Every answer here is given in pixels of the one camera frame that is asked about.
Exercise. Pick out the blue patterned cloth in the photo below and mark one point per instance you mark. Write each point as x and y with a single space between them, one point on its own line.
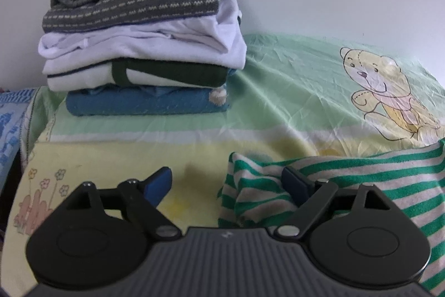
10 130

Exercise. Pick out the white folded shirt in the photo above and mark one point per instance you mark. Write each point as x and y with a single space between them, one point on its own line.
139 46

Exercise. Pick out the yellow green printed bed sheet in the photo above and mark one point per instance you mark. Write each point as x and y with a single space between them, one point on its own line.
295 91

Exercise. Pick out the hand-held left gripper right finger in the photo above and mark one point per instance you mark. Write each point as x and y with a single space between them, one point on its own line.
293 185

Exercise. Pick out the blue folded garment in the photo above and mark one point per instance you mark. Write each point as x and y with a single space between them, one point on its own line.
139 102

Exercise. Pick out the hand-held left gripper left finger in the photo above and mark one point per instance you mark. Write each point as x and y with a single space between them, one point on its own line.
158 184

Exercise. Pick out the green striped shirt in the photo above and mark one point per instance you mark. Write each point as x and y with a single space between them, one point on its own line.
399 178

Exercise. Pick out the white and green folded garment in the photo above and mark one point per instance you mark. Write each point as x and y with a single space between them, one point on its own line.
87 77

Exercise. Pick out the grey patterned folded sweater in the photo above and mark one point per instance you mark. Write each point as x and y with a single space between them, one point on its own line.
139 10

